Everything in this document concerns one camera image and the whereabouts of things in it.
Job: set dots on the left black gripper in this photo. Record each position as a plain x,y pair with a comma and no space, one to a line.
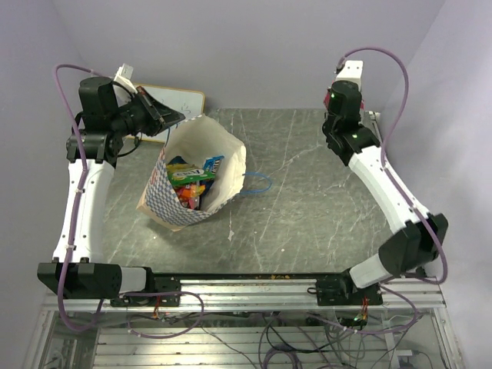
167,114

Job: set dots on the blue checkered paper bag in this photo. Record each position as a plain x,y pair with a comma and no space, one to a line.
193,141

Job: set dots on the red pink snack packet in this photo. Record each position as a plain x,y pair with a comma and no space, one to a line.
343,96

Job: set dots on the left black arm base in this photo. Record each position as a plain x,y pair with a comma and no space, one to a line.
165,286

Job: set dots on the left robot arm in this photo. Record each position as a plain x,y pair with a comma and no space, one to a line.
110,111

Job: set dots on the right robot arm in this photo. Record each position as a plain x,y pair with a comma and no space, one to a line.
417,235

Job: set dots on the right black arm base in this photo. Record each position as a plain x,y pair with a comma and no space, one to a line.
335,290

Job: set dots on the small yellow-framed whiteboard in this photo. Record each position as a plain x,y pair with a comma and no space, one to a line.
189,103

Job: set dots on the green snack packet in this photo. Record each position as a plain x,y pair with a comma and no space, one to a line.
183,174

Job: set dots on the blue candy packet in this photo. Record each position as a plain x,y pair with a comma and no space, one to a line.
212,164

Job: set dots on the orange snack packet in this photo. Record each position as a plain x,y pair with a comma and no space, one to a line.
189,195

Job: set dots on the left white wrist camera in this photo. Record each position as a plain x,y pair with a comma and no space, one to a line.
123,77

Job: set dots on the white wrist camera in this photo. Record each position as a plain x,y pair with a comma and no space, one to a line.
123,77
352,71

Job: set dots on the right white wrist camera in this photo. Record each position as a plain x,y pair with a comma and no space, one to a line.
352,71

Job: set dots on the aluminium rail frame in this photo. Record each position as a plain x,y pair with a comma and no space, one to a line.
252,321

